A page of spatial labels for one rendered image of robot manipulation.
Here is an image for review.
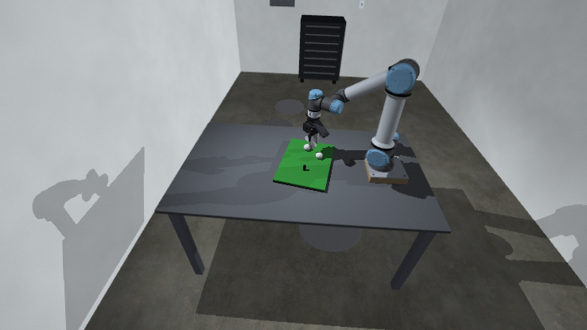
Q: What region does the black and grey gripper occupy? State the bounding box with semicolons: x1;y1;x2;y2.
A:
303;113;320;149

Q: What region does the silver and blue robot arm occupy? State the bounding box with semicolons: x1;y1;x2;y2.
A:
308;59;420;173

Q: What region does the green mat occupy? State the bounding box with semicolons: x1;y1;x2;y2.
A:
273;138;334;192

